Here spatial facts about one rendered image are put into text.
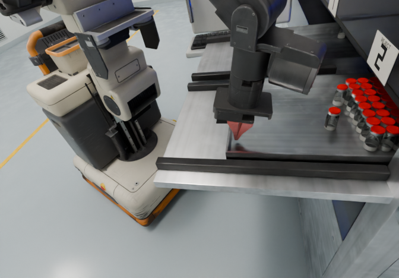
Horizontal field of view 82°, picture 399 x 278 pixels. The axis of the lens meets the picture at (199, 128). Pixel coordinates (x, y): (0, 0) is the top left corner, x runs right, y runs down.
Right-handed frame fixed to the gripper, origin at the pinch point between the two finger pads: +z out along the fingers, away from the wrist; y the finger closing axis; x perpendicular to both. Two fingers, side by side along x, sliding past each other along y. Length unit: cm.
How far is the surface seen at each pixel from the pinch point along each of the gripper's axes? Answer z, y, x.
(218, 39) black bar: 3, -10, 54
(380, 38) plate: -18.5, 21.3, 8.7
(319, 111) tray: -1.4, 17.8, 9.7
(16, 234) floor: 114, -122, 3
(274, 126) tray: 0.4, 8.0, 4.6
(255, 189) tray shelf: 1.6, 4.1, -11.1
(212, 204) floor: 92, -5, 34
